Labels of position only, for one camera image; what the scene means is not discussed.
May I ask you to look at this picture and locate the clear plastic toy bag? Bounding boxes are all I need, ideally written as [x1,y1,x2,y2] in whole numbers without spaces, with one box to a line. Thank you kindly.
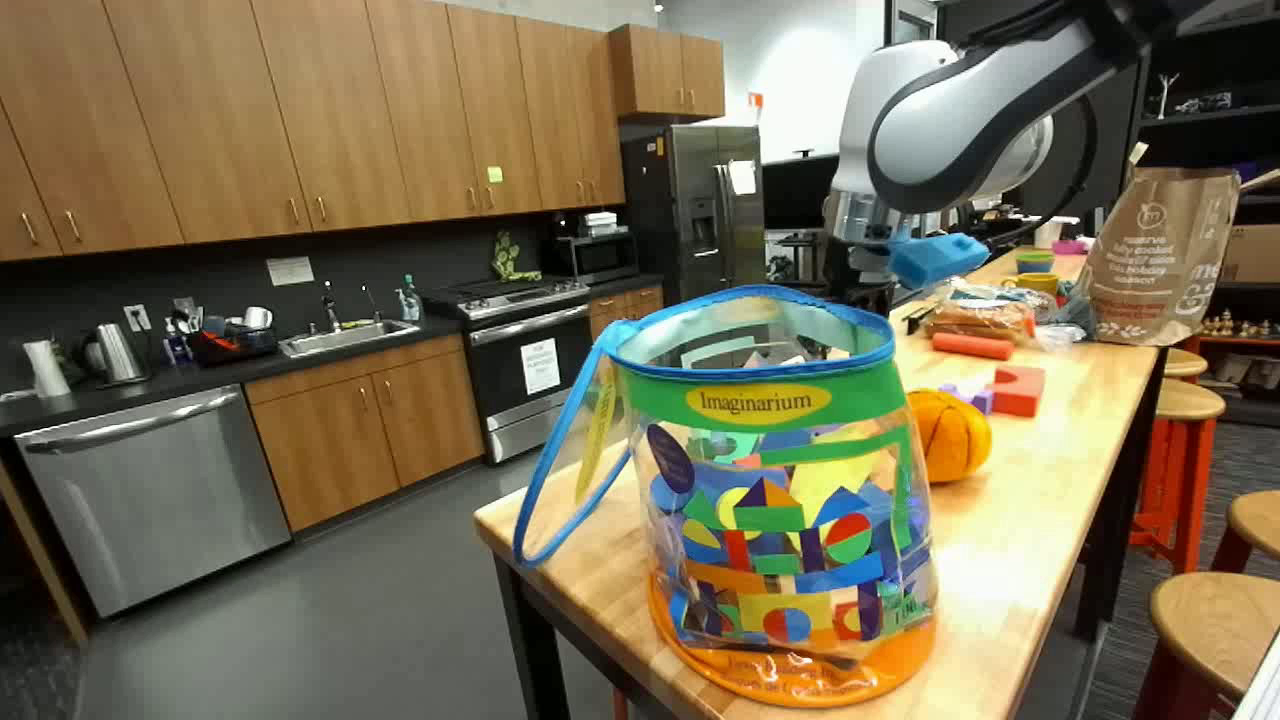
[513,279,938,713]

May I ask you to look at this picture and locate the red cylinder foam block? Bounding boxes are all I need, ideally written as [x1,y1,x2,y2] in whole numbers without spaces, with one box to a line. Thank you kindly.
[928,326,1018,365]

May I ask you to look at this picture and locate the red arch foam block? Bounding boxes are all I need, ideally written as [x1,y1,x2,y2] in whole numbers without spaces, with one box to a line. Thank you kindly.
[986,365,1052,423]

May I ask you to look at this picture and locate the brown paper bag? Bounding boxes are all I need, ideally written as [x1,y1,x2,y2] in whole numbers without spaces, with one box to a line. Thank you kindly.
[1082,162,1244,352]

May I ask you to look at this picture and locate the white paper on oven door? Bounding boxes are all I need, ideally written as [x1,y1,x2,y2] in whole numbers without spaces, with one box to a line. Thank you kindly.
[514,336,567,398]

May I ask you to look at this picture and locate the steel stove oven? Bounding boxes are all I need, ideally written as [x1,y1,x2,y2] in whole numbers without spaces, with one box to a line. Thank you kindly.
[457,277,598,467]

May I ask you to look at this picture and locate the steel microwave oven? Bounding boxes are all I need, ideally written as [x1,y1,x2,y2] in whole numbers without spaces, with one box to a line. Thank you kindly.
[550,223,645,282]

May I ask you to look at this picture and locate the green plant decoration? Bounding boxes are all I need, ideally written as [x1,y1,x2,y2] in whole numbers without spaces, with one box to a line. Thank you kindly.
[486,228,533,282]

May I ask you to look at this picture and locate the steel refrigerator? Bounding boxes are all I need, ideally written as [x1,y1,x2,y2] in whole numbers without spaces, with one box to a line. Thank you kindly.
[621,120,773,304]

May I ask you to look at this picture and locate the wooden base cabinet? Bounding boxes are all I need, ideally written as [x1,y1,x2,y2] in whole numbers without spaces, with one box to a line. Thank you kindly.
[245,333,486,536]

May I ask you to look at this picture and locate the wooden cabinet above refrigerator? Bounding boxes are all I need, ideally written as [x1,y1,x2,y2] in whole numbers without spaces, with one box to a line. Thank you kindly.
[609,20,731,125]

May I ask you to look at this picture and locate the steel kitchen sink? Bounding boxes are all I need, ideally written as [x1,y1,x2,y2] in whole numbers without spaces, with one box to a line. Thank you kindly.
[277,277,423,365]

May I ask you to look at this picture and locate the orange foam ball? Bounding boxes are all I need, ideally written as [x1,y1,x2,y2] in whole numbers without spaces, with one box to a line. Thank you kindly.
[906,388,998,489]

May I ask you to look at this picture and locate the bagged bread loaf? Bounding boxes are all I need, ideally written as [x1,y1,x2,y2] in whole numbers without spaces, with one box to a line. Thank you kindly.
[916,293,1042,346]

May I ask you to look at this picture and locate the dish rack with pots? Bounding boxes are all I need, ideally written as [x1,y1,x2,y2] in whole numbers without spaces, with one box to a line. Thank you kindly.
[158,296,279,367]

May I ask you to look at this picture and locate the steel dishwasher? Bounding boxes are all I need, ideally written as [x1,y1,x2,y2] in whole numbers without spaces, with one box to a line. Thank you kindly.
[13,380,294,625]

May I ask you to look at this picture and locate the silver electric kettle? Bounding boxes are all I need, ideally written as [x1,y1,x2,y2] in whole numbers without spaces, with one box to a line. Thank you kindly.
[85,319,142,388]

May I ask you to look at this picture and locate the round wooden stool orange legs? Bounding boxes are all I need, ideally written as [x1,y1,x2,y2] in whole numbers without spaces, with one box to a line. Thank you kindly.
[1132,377,1228,572]
[1159,343,1210,382]
[1208,489,1280,581]
[1132,566,1280,720]

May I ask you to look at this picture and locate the white pitcher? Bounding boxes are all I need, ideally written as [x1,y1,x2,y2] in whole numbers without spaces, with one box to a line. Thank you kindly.
[18,336,77,404]

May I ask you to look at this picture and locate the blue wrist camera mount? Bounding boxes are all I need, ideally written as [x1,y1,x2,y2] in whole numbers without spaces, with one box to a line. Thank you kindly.
[886,228,997,293]

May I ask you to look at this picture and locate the white wall sign plate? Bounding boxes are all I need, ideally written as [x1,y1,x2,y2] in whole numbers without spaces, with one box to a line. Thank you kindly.
[258,253,321,293]

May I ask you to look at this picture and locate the wooden wall cabinets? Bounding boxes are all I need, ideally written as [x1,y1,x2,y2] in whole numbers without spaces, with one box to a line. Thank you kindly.
[0,0,627,264]

